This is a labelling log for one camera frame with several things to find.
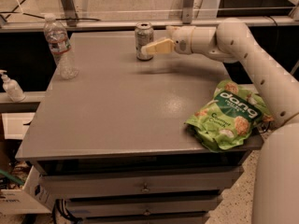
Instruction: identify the clear plastic water bottle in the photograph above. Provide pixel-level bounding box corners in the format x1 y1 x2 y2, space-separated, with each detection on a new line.
44 14 78 79

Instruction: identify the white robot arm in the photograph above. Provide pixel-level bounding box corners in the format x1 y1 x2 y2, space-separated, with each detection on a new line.
141 18 299 224

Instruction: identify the white cardboard box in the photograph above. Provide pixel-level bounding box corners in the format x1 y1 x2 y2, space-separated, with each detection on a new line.
0 167 55 215

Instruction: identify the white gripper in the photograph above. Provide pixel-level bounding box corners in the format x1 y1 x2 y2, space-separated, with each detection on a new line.
141 25 195 55

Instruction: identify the grey metal drawer cabinet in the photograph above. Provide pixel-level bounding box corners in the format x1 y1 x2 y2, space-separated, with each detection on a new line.
17 32 263 224

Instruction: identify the silver green 7up can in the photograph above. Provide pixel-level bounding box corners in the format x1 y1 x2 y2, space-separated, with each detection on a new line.
135 21 154 61

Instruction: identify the black cable on floor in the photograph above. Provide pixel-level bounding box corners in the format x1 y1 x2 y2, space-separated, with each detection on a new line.
0 10 102 22

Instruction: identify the grey metal frame post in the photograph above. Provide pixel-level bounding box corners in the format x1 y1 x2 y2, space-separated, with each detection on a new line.
61 0 78 27
181 0 194 24

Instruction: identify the grey metal frame post right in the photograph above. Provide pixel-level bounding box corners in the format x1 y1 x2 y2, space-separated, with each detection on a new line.
181 0 194 24

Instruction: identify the green snack chip bag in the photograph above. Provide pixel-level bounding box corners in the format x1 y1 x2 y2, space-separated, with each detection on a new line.
186 79 274 152

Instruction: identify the white pump sanitizer bottle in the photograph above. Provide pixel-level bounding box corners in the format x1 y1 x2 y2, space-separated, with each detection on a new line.
0 70 25 102

